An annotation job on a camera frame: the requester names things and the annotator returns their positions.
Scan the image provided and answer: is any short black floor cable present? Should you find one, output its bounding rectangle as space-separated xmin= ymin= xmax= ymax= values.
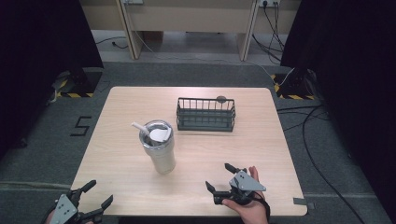
xmin=94 ymin=35 xmax=129 ymax=50

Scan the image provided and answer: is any black wrist strap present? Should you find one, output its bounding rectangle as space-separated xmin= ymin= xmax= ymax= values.
xmin=253 ymin=191 xmax=272 ymax=224

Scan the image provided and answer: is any black curtain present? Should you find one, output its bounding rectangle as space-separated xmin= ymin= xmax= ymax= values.
xmin=0 ymin=0 xmax=106 ymax=158
xmin=279 ymin=0 xmax=396 ymax=216

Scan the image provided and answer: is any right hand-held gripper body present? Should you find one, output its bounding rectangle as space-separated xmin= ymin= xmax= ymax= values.
xmin=213 ymin=169 xmax=267 ymax=206

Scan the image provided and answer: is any black tape floor mark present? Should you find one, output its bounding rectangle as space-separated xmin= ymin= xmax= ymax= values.
xmin=69 ymin=115 xmax=93 ymax=137

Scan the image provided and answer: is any white steel tumbler cup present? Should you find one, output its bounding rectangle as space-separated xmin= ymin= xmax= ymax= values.
xmin=138 ymin=119 xmax=177 ymax=175

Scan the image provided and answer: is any dark wire basket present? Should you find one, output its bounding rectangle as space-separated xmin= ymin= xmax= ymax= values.
xmin=176 ymin=96 xmax=236 ymax=133

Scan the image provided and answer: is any beige wooden desk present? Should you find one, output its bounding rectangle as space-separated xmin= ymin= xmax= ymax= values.
xmin=78 ymin=0 xmax=302 ymax=62

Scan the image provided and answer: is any white power socket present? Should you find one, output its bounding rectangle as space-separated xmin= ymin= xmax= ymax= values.
xmin=258 ymin=0 xmax=281 ymax=8

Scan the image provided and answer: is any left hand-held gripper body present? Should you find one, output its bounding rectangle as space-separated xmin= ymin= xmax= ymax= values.
xmin=49 ymin=189 xmax=105 ymax=224

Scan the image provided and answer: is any stand base with hazard tape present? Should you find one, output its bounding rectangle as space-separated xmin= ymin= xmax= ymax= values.
xmin=270 ymin=67 xmax=318 ymax=101
xmin=49 ymin=66 xmax=105 ymax=99

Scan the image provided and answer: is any bundle of black cables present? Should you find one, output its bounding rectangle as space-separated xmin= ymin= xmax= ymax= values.
xmin=251 ymin=2 xmax=287 ymax=65

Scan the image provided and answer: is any white spoon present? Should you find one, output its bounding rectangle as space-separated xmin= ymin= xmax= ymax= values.
xmin=131 ymin=121 xmax=151 ymax=138

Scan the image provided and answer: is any person's right hand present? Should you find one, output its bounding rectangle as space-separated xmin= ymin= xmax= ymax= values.
xmin=221 ymin=165 xmax=270 ymax=224

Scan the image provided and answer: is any long black floor cable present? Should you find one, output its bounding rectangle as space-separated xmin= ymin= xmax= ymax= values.
xmin=276 ymin=105 xmax=368 ymax=224

